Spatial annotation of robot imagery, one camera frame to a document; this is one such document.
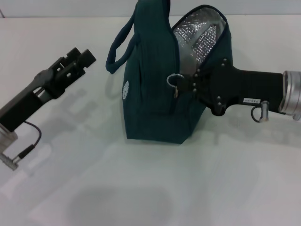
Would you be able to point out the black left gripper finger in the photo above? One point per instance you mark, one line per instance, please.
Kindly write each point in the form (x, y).
(87, 58)
(74, 55)

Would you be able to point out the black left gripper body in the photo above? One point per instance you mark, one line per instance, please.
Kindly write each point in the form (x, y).
(35, 96)

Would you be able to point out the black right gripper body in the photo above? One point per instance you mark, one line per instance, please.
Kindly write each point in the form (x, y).
(235, 87)

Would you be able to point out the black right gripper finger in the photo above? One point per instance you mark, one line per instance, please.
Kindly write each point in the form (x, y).
(189, 77)
(187, 87)

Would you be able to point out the dark teal insulated lunch bag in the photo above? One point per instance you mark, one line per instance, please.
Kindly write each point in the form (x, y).
(152, 106)

